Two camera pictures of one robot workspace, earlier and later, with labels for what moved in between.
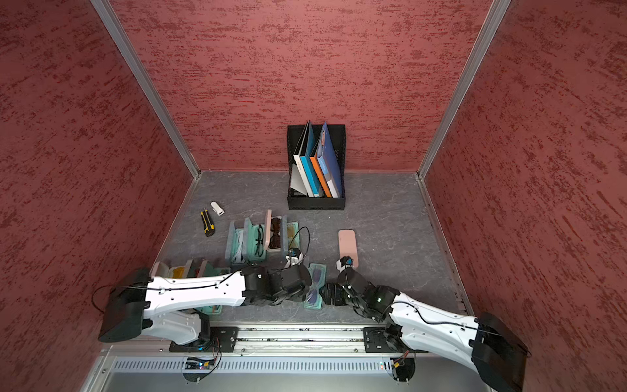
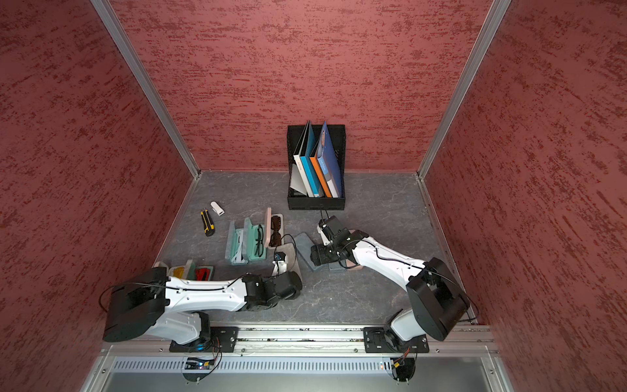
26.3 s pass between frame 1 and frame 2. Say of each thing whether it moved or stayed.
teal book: stayed
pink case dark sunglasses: stayed
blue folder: stayed
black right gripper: moved
